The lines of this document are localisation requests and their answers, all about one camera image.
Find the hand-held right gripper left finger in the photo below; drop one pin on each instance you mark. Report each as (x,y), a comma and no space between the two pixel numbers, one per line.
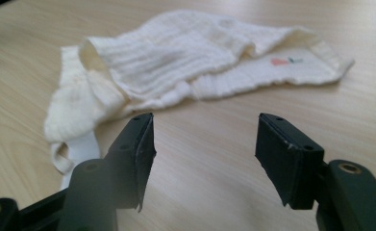
(128,160)

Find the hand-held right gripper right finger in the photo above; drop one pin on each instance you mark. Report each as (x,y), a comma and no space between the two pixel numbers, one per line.
(288,166)

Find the white knit garment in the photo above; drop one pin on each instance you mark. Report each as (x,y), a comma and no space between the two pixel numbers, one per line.
(163,64)

